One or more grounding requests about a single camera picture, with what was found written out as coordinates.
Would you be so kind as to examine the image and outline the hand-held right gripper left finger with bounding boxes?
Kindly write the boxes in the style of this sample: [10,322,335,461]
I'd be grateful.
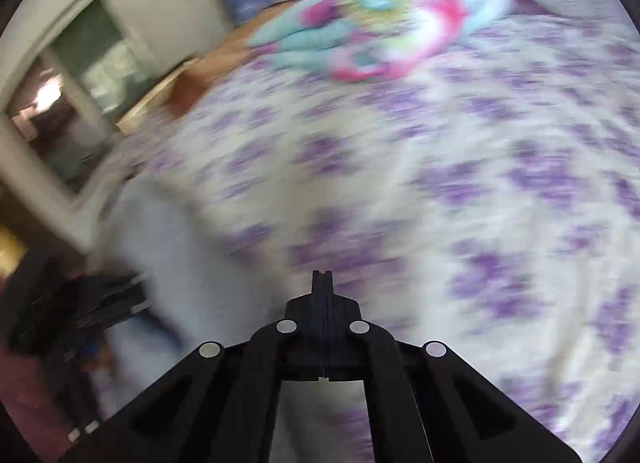
[57,270,326,463]

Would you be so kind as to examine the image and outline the light wooden bed frame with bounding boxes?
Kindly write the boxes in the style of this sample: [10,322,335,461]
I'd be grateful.
[117,60,201,136]

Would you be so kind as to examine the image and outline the purple floral bed sheet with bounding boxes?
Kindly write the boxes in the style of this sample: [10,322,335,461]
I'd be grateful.
[95,0,640,463]

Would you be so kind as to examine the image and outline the brown pillow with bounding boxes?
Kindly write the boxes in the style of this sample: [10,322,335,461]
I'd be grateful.
[170,0,301,114]

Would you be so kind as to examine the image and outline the teal pink floral folded blanket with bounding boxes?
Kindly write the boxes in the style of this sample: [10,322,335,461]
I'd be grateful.
[250,0,511,84]

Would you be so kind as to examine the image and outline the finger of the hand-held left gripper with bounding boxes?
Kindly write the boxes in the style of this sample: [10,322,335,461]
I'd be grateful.
[77,270,153,305]
[75,300,183,348]

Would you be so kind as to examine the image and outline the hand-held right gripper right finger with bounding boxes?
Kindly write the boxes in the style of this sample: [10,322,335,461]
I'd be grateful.
[324,270,583,463]

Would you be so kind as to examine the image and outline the grey fleece pants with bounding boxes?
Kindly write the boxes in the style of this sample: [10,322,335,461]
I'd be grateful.
[97,178,311,424]

